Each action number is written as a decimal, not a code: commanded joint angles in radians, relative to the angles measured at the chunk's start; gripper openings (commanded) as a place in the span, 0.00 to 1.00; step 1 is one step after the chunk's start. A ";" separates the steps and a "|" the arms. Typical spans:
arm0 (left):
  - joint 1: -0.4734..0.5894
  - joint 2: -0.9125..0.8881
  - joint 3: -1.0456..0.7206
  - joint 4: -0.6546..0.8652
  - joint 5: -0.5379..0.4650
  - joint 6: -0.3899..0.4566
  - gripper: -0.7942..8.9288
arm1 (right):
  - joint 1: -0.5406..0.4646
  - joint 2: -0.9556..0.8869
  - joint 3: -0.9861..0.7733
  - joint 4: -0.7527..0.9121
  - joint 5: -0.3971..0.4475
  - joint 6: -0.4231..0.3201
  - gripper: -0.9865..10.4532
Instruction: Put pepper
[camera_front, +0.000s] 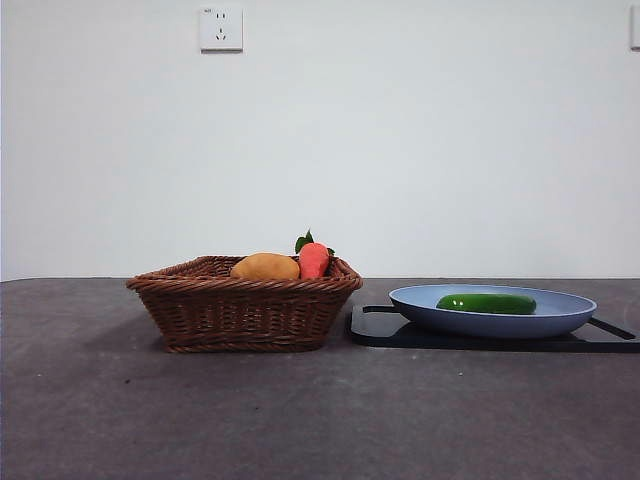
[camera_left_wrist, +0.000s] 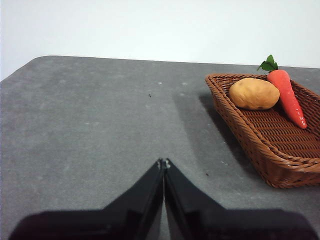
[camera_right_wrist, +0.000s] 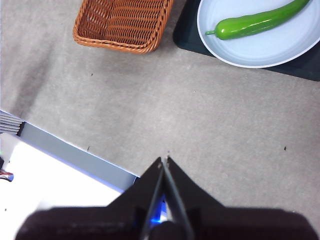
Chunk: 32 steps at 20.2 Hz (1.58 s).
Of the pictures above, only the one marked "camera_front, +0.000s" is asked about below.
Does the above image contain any green pepper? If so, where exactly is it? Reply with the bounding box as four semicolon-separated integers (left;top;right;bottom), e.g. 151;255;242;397
435;293;538;316

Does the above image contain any light blue round plate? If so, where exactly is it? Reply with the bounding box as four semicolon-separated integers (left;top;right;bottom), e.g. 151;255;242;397
388;283;599;340

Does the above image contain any orange carrot with green leaves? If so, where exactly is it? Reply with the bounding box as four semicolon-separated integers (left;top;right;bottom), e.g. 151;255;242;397
294;228;336;279

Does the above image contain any yellow-brown potato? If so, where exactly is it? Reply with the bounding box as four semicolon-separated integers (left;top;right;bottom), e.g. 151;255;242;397
230;252;301;280

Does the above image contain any dark green rectangular tray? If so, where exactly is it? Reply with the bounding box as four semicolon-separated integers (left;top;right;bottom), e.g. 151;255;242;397
344;303;640;354

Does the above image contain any brown wicker basket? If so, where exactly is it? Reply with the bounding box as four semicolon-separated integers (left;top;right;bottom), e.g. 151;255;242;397
125;254;365;354

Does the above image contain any white wall socket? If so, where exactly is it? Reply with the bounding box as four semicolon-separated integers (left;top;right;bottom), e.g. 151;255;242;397
200;4;244;53

